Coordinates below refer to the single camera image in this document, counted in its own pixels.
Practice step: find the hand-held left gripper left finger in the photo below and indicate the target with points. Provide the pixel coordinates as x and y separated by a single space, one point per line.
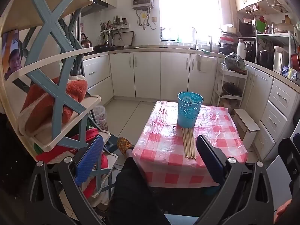
90 159

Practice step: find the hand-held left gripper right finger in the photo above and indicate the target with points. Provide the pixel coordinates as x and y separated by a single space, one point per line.
211 159

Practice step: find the bundle of wooden chopsticks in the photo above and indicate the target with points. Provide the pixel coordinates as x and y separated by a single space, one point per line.
188 145

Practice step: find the blue perforated plastic basket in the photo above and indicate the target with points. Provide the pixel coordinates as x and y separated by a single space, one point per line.
187 114

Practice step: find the person's right hand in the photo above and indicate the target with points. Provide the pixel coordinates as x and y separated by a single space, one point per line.
282 209

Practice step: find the red slipper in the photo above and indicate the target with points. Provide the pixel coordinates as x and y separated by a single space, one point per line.
61 150

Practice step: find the yellow patterned slipper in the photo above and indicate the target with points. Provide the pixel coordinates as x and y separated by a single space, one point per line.
123 145

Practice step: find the floral waste bin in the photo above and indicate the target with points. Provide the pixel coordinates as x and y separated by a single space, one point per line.
102 119

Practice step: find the red checked plastic tablecloth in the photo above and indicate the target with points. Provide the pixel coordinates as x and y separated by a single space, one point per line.
161 150

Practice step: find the white box stool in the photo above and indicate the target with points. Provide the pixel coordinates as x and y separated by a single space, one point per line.
246 121

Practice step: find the person's leg in black trousers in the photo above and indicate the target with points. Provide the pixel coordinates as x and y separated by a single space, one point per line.
133 192

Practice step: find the dark metal basin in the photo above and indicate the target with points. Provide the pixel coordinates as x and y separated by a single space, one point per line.
230 90

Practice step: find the white cabinet run with drawers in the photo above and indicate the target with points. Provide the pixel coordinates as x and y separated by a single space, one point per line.
264 91

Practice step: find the orange fluffy slipper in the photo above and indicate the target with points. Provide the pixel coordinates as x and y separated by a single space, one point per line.
35 96

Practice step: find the white two-drawer cabinet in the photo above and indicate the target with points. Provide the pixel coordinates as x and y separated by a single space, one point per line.
96 75

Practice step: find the white trolley shelf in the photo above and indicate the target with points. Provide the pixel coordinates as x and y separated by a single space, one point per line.
234 74

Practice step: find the white hanging bin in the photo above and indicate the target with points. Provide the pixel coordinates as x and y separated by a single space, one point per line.
205 63

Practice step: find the red pot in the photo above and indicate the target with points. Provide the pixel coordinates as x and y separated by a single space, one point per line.
295 62

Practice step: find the filled plastic bag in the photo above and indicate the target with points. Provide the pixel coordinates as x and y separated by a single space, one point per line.
234 62

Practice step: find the white four-door base cabinet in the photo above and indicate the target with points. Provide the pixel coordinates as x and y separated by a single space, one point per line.
147 75

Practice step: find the white electric water boiler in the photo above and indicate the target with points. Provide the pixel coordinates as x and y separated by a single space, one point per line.
280 59

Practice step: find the black cooking pot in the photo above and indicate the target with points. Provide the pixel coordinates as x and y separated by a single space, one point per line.
264 58

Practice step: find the green dishcloth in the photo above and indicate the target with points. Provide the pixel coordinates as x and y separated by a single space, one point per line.
205 51

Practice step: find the black wok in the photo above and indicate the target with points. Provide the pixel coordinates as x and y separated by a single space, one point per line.
102 48

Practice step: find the white thermos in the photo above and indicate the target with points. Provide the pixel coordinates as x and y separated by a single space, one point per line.
241 50

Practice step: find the short steel faucet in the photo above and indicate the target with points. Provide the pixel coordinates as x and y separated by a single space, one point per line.
210 44

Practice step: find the steel kettle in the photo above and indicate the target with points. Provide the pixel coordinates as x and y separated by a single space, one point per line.
86 42

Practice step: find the tall steel faucet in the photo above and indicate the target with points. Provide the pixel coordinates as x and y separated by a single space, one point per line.
196 43

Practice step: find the stack of pans and dishes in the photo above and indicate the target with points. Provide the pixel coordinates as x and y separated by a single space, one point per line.
228 39

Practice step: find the grey refrigerator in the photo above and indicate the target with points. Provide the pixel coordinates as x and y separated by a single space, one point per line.
76 35

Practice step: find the dark framed tray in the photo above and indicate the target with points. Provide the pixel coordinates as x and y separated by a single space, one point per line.
127 38

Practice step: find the white metal shelf rack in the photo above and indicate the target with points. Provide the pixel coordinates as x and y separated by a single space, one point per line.
274 34

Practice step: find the microwave oven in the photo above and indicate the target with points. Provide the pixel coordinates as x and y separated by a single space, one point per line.
246 29

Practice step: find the bright kitchen window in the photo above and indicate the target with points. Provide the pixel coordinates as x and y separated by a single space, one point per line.
187 11

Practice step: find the water heater pipes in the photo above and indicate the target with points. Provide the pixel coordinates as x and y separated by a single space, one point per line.
143 18

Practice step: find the range hood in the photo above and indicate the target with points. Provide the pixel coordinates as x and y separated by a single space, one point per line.
93 8

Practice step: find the cream and blue shoe rack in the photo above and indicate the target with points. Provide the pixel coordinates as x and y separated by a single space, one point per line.
58 2

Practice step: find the wall rack with utensils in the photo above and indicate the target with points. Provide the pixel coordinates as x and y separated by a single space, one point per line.
114 29

